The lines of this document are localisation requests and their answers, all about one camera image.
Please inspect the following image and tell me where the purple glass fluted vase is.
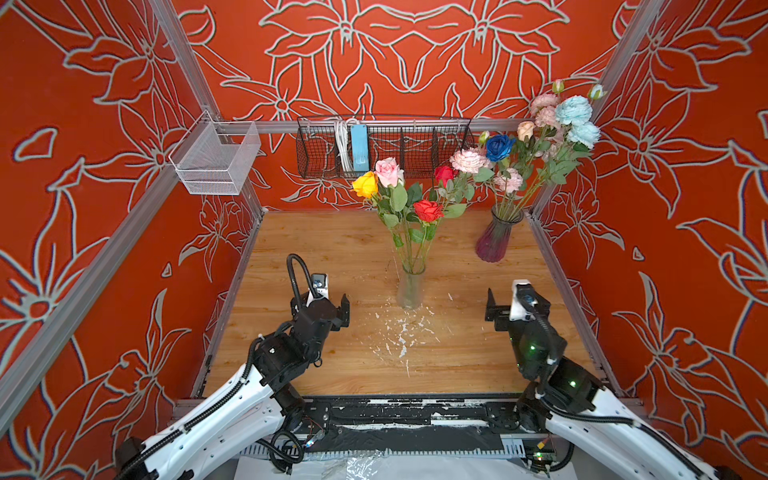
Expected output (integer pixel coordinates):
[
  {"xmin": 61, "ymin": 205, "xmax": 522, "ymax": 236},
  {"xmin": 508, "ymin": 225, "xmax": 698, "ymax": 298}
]
[{"xmin": 475, "ymin": 206, "xmax": 524, "ymax": 263}]

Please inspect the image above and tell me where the clear glass cylinder vase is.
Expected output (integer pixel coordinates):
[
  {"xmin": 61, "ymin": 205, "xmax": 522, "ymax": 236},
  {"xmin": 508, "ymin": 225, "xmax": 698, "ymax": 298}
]
[{"xmin": 397, "ymin": 259, "xmax": 426, "ymax": 310}]

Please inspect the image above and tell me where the bright red rose stem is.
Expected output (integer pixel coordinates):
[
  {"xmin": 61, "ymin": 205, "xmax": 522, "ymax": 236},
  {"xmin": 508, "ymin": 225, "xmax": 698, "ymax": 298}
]
[{"xmin": 408, "ymin": 200, "xmax": 444, "ymax": 274}]

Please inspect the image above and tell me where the pink peony flower stem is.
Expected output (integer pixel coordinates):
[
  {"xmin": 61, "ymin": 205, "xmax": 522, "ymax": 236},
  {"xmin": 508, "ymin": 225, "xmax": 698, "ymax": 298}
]
[{"xmin": 490, "ymin": 167, "xmax": 524, "ymax": 220}]

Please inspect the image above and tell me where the orange yellow rose stem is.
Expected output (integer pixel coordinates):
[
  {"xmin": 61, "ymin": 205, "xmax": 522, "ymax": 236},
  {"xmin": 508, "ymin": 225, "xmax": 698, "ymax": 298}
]
[{"xmin": 352, "ymin": 171, "xmax": 399, "ymax": 232}]

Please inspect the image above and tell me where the large pink peony stem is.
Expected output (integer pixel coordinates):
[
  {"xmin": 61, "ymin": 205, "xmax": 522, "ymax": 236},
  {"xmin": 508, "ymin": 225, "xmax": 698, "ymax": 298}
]
[{"xmin": 445, "ymin": 146, "xmax": 493, "ymax": 203}]

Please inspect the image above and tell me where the dark blue rose stem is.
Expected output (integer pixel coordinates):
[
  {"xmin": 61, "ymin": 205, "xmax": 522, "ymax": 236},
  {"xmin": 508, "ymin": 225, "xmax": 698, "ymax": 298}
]
[{"xmin": 484, "ymin": 133, "xmax": 520, "ymax": 217}]

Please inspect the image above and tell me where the small pink rose stem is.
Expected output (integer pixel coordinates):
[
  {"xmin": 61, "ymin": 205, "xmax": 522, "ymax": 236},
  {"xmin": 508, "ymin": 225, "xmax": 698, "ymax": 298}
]
[{"xmin": 372, "ymin": 157, "xmax": 415, "ymax": 273}]

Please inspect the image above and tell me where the cream rose flower stem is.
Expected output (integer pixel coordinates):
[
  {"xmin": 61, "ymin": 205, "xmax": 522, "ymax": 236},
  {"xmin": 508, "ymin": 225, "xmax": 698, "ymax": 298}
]
[{"xmin": 516, "ymin": 121, "xmax": 537, "ymax": 176}]

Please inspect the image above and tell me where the light blue peony stem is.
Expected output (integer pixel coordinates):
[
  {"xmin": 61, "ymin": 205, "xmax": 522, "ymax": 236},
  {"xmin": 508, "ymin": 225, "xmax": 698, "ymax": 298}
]
[{"xmin": 518, "ymin": 84, "xmax": 604, "ymax": 209}]

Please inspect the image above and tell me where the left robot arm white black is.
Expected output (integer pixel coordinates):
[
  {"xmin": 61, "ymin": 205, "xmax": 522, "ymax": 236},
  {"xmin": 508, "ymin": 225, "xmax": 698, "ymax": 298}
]
[{"xmin": 115, "ymin": 253, "xmax": 350, "ymax": 479}]

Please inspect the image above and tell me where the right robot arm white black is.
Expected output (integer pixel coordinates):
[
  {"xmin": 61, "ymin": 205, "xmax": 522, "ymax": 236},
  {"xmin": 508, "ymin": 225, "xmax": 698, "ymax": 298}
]
[{"xmin": 485, "ymin": 280, "xmax": 738, "ymax": 479}]

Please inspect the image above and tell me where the light blue box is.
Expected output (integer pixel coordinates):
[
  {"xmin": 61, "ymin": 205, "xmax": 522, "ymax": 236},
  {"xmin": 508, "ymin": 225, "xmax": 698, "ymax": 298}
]
[{"xmin": 349, "ymin": 123, "xmax": 370, "ymax": 172}]

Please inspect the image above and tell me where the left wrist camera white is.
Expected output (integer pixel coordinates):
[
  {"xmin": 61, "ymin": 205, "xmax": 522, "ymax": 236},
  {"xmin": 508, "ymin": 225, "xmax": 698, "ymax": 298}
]
[{"xmin": 306, "ymin": 273, "xmax": 329, "ymax": 306}]

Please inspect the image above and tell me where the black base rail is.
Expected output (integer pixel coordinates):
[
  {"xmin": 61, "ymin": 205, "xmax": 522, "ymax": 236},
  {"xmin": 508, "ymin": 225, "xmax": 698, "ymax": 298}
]
[{"xmin": 249, "ymin": 393, "xmax": 571, "ymax": 457}]

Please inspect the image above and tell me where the black wire wall basket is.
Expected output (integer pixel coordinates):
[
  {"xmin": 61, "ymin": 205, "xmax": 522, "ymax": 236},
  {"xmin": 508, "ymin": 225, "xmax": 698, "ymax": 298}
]
[{"xmin": 296, "ymin": 115, "xmax": 472, "ymax": 180}]

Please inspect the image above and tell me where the white mesh wall basket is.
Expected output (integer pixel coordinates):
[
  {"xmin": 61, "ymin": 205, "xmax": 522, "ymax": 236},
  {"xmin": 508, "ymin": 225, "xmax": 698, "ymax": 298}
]
[{"xmin": 169, "ymin": 115, "xmax": 261, "ymax": 196}]

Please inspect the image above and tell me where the white cable bundle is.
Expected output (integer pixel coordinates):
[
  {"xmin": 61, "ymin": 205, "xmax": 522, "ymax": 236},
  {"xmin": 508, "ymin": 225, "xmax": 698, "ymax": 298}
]
[{"xmin": 332, "ymin": 118, "xmax": 355, "ymax": 175}]

